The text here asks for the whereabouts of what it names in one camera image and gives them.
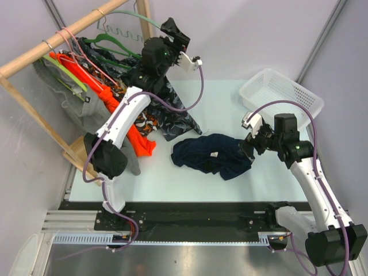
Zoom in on white plastic basket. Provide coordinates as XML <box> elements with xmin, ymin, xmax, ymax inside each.
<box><xmin>239</xmin><ymin>68</ymin><xmax>324</xmax><ymax>131</ymax></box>

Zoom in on wooden clothes rack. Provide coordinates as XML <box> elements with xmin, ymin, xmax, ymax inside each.
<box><xmin>0</xmin><ymin>0</ymin><xmax>158</xmax><ymax>187</ymax></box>

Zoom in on dark green hanger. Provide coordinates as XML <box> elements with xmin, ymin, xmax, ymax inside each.
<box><xmin>78</xmin><ymin>37</ymin><xmax>140</xmax><ymax>72</ymax></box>

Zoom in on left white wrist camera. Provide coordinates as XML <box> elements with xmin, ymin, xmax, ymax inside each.
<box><xmin>177</xmin><ymin>52</ymin><xmax>202</xmax><ymax>72</ymax></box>

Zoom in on bright orange shorts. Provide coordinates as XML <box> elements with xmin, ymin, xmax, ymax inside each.
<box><xmin>49</xmin><ymin>52</ymin><xmax>156</xmax><ymax>157</ymax></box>

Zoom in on orange patterned shorts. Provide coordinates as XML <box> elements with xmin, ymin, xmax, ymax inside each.
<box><xmin>56</xmin><ymin>51</ymin><xmax>159</xmax><ymax>136</ymax></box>

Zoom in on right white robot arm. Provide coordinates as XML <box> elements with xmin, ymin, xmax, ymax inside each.
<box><xmin>239</xmin><ymin>112</ymin><xmax>367</xmax><ymax>267</ymax></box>

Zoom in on navy blue shorts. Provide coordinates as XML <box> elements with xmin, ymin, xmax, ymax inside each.
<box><xmin>171</xmin><ymin>133</ymin><xmax>251</xmax><ymax>181</ymax></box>

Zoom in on pink wire hanger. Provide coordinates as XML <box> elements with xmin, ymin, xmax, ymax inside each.
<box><xmin>56</xmin><ymin>27</ymin><xmax>119</xmax><ymax>87</ymax></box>

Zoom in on dark camouflage shorts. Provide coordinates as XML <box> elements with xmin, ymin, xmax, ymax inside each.
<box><xmin>73</xmin><ymin>43</ymin><xmax>202</xmax><ymax>141</ymax></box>

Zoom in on grey shorts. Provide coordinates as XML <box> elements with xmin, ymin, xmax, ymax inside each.
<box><xmin>33</xmin><ymin>59</ymin><xmax>141</xmax><ymax>176</ymax></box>

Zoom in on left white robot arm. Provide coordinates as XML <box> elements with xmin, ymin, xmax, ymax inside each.
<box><xmin>83</xmin><ymin>17</ymin><xmax>196</xmax><ymax>230</ymax></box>

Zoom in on mint green wavy hanger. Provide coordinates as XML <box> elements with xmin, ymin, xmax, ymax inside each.
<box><xmin>97</xmin><ymin>10</ymin><xmax>161</xmax><ymax>43</ymax></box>

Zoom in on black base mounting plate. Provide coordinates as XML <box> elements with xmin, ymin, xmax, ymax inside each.
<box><xmin>58</xmin><ymin>202</ymin><xmax>290</xmax><ymax>248</ymax></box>

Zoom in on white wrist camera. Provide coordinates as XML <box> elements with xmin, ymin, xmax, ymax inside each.
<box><xmin>177</xmin><ymin>52</ymin><xmax>202</xmax><ymax>72</ymax></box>
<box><xmin>241</xmin><ymin>112</ymin><xmax>263</xmax><ymax>138</ymax></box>

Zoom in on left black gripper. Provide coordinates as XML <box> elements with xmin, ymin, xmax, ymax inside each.
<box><xmin>158</xmin><ymin>18</ymin><xmax>189</xmax><ymax>76</ymax></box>

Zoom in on white slotted cable duct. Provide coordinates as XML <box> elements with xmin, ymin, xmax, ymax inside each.
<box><xmin>53</xmin><ymin>233</ymin><xmax>270</xmax><ymax>246</ymax></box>

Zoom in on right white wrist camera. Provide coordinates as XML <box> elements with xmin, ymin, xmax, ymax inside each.
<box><xmin>241</xmin><ymin>112</ymin><xmax>263</xmax><ymax>138</ymax></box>

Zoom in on lime green hanger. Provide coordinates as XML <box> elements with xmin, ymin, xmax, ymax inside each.
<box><xmin>43</xmin><ymin>55</ymin><xmax>87</xmax><ymax>92</ymax></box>

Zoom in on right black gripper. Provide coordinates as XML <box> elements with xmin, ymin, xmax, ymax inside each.
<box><xmin>238</xmin><ymin>121</ymin><xmax>282</xmax><ymax>162</ymax></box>

